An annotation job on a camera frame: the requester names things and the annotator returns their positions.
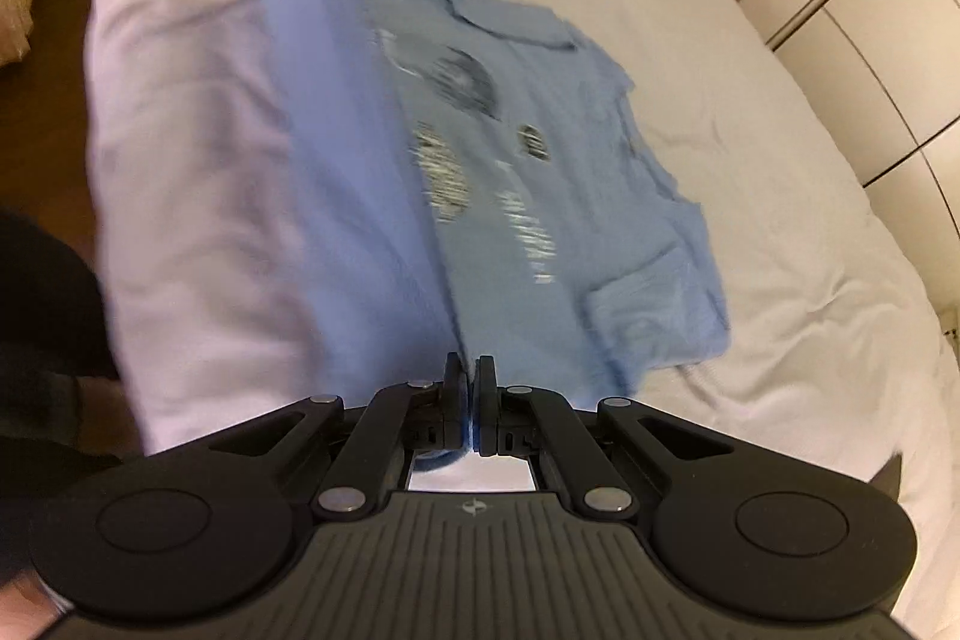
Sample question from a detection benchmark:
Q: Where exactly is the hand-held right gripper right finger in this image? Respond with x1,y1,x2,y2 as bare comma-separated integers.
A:
474,355,743,522

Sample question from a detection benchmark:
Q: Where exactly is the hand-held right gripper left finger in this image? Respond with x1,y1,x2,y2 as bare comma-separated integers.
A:
210,351,470,522

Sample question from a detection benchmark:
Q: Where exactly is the light blue t-shirt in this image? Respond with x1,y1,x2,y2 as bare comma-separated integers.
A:
227,0,734,470

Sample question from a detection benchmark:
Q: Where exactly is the white bed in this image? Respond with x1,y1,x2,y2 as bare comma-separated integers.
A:
82,0,960,640

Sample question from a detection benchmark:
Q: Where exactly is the person's black clothing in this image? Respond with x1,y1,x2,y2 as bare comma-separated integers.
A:
0,203,145,506

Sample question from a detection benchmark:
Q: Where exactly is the cream wardrobe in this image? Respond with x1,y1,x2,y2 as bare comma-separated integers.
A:
739,0,960,191

